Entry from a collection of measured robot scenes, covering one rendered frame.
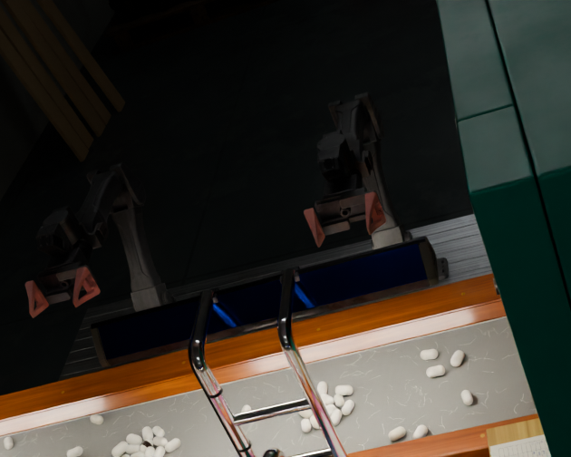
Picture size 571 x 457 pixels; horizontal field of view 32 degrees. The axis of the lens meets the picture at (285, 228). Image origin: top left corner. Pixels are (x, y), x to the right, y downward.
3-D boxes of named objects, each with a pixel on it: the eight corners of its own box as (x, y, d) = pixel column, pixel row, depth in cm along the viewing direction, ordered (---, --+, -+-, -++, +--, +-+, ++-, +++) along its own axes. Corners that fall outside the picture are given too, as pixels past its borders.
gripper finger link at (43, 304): (44, 296, 195) (58, 267, 203) (13, 305, 197) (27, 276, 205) (61, 323, 199) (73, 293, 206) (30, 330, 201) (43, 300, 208)
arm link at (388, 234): (406, 255, 222) (369, 111, 221) (377, 261, 223) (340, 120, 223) (410, 251, 228) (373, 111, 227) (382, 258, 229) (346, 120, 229)
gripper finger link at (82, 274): (76, 288, 193) (89, 259, 201) (44, 296, 195) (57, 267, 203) (92, 315, 197) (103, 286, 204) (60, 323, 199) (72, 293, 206)
